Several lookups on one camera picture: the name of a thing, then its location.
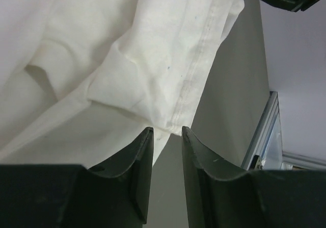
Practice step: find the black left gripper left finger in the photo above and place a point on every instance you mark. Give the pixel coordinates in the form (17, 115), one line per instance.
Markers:
(113, 193)

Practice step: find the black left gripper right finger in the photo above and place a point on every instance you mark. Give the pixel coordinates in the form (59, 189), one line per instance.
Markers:
(221, 194)

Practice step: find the white t shirt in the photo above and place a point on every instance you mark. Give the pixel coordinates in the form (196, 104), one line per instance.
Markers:
(80, 79)

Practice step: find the aluminium front rail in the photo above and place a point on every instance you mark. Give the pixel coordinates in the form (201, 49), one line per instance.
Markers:
(266, 148)

